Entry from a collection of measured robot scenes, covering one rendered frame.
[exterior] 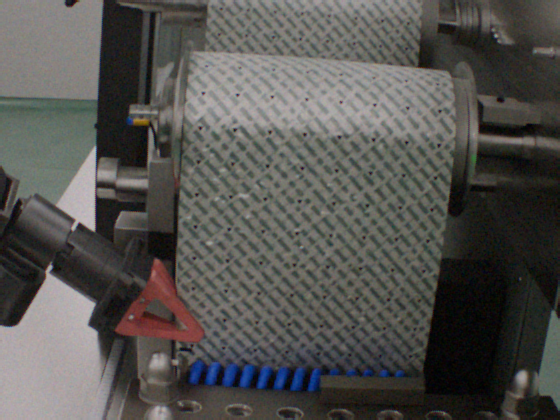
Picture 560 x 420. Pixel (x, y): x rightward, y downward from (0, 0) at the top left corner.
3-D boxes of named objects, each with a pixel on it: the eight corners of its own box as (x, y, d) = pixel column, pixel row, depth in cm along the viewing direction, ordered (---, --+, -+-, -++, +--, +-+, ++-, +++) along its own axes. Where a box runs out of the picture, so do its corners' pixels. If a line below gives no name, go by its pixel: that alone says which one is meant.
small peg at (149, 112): (131, 105, 87) (129, 102, 86) (161, 106, 87) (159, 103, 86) (129, 120, 87) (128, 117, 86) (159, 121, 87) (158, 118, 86)
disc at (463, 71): (435, 177, 99) (451, 42, 93) (439, 177, 99) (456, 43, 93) (457, 245, 86) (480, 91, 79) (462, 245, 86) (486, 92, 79)
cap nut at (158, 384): (141, 384, 85) (140, 341, 83) (180, 388, 85) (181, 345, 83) (136, 403, 81) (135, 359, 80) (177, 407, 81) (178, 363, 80)
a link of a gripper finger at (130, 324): (181, 373, 87) (94, 320, 85) (186, 341, 94) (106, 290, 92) (220, 321, 85) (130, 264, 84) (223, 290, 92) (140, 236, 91)
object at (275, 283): (176, 377, 90) (180, 192, 85) (418, 388, 91) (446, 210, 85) (176, 379, 90) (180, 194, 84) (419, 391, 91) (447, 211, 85)
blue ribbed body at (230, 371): (188, 384, 90) (189, 353, 89) (411, 395, 90) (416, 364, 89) (186, 401, 87) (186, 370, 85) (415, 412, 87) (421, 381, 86)
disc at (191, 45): (186, 160, 99) (194, 22, 92) (191, 160, 99) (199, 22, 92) (172, 227, 85) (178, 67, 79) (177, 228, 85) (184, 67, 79)
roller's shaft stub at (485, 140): (455, 155, 92) (459, 111, 91) (520, 160, 92) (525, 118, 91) (463, 167, 88) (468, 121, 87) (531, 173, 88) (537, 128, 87)
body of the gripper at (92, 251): (103, 338, 83) (34, 293, 82) (118, 294, 93) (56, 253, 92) (138, 284, 82) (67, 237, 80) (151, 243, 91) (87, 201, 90)
